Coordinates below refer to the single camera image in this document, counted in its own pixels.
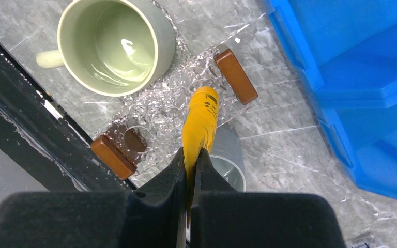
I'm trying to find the blue storage bin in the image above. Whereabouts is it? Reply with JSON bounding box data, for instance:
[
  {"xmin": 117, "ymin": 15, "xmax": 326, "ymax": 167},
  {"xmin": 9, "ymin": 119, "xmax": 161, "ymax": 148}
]
[
  {"xmin": 263, "ymin": 1, "xmax": 397, "ymax": 109},
  {"xmin": 315, "ymin": 85, "xmax": 397, "ymax": 207}
]

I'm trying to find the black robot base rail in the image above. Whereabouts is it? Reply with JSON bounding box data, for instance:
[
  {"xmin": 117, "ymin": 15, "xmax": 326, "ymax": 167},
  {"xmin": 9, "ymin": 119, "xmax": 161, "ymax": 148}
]
[{"xmin": 0, "ymin": 44, "xmax": 135, "ymax": 191}]

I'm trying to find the cream ceramic mug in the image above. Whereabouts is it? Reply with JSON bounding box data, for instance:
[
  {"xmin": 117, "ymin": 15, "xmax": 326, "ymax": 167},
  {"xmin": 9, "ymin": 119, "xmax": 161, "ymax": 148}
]
[{"xmin": 36, "ymin": 0, "xmax": 176, "ymax": 97}]

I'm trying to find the blue middle storage bin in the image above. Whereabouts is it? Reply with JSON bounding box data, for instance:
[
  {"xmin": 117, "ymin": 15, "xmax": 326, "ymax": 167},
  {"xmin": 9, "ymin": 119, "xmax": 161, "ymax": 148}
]
[{"xmin": 263, "ymin": 1, "xmax": 397, "ymax": 109}]

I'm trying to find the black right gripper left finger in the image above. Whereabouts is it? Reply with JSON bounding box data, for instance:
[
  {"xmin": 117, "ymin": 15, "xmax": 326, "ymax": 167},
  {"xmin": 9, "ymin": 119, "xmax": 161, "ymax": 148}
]
[{"xmin": 0, "ymin": 149, "xmax": 186, "ymax": 247}]

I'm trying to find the yellow toothpaste tube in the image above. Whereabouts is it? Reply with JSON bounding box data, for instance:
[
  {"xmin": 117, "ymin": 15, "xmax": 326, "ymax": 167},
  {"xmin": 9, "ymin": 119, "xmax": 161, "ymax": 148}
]
[{"xmin": 181, "ymin": 86, "xmax": 219, "ymax": 207}]

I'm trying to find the blue right storage bin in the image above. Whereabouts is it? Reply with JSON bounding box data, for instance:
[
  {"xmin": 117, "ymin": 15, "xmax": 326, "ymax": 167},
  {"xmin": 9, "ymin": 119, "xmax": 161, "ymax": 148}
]
[{"xmin": 315, "ymin": 85, "xmax": 397, "ymax": 207}]

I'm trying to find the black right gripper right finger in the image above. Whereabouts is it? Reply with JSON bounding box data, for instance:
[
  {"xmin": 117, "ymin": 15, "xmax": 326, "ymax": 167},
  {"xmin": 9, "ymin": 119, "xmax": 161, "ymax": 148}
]
[{"xmin": 190, "ymin": 150, "xmax": 345, "ymax": 247}]

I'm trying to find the grey ceramic mug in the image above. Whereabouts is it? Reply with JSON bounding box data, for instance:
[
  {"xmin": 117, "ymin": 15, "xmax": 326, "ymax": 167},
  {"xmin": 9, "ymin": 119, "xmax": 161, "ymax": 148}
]
[{"xmin": 210, "ymin": 124, "xmax": 247, "ymax": 192}]

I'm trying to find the clear plastic parts box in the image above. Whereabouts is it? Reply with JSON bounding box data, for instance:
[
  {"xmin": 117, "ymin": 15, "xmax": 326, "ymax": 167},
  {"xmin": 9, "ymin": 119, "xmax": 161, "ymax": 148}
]
[{"xmin": 345, "ymin": 232, "xmax": 385, "ymax": 248}]

